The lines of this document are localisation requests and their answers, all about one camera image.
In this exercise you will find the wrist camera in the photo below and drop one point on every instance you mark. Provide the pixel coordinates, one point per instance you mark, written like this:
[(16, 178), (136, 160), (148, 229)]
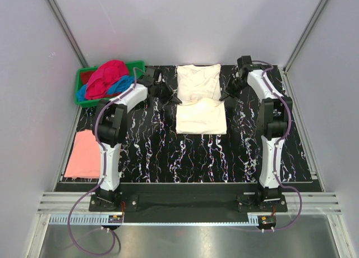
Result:
[(153, 76), (244, 64)]

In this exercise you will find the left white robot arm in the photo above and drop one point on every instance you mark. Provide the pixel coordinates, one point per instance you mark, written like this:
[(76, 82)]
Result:
[(110, 131)]

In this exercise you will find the left aluminium frame post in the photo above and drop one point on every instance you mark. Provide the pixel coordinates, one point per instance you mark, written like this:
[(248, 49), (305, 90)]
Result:
[(55, 9)]

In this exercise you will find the folded pink t shirt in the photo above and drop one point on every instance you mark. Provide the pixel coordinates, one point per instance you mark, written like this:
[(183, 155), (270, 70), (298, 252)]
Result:
[(84, 160)]

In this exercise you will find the green plastic bin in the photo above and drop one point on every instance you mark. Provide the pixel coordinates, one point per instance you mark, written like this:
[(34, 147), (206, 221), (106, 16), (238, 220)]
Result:
[(136, 68)]

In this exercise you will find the right aluminium frame post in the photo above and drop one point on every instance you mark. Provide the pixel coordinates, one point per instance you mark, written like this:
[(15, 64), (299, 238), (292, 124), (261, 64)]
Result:
[(306, 33)]

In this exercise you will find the grey slotted cable duct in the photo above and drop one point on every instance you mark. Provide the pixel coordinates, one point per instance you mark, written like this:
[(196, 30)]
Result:
[(106, 219)]

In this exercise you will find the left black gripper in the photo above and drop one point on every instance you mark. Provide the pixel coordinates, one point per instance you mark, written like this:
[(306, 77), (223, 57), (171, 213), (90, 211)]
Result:
[(173, 99)]

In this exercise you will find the blue t shirt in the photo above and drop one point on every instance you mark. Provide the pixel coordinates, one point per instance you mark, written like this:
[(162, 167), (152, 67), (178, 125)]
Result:
[(117, 88)]

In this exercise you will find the dark red t shirt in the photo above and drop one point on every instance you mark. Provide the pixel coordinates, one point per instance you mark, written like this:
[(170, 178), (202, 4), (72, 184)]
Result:
[(85, 76)]

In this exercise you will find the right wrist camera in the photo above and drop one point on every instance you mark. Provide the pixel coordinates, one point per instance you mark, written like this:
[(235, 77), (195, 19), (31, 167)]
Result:
[(244, 64)]

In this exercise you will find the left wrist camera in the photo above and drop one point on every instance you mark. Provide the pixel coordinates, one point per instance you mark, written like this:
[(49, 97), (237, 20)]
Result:
[(153, 76)]

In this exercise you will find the magenta pink t shirt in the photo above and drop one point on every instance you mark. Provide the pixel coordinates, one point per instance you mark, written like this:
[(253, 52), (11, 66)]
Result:
[(104, 77)]

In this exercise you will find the cream white t shirt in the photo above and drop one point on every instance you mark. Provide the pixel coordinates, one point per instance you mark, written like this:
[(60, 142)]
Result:
[(201, 112)]

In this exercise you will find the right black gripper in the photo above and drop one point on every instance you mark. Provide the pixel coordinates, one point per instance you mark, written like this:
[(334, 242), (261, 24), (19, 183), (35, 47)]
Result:
[(229, 92)]

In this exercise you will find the aluminium frame post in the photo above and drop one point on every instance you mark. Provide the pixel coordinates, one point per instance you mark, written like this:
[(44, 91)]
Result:
[(55, 9), (306, 33)]

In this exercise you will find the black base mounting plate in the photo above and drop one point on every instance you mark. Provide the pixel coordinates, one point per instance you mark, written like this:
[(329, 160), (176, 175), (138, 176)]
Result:
[(183, 203)]

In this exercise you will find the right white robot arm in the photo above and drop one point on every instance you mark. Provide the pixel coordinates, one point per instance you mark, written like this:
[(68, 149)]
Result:
[(273, 124)]

